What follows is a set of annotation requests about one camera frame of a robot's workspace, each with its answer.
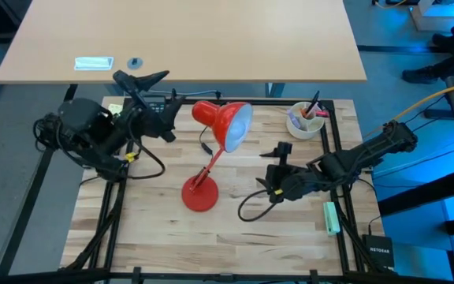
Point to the white platform box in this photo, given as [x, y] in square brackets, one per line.
[440, 16]

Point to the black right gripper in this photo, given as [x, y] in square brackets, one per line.
[290, 183]

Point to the red desk lamp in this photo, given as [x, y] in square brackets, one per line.
[201, 193]

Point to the marker pen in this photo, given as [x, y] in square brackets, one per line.
[305, 113]

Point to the lavender marker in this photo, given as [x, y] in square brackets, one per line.
[294, 118]

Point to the black metal table frame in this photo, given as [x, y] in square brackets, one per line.
[191, 276]

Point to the pink marker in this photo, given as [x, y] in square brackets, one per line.
[322, 114]

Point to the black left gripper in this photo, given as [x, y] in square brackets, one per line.
[148, 124]

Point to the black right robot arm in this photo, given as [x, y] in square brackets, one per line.
[361, 154]

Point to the light wooden desk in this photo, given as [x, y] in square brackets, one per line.
[191, 39]

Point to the black network switch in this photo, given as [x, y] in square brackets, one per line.
[378, 252]

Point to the yellow sticky note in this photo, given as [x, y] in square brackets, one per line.
[115, 109]

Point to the mint green box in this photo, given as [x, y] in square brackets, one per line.
[331, 219]

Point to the black calculator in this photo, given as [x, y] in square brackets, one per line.
[157, 105]

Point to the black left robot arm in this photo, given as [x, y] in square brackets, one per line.
[81, 130]

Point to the white lightbulb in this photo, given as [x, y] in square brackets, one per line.
[239, 128]

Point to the round desk grommet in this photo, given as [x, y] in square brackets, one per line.
[135, 63]

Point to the black pen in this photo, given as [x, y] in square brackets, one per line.
[313, 103]

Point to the white round pen cup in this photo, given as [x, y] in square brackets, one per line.
[302, 132]

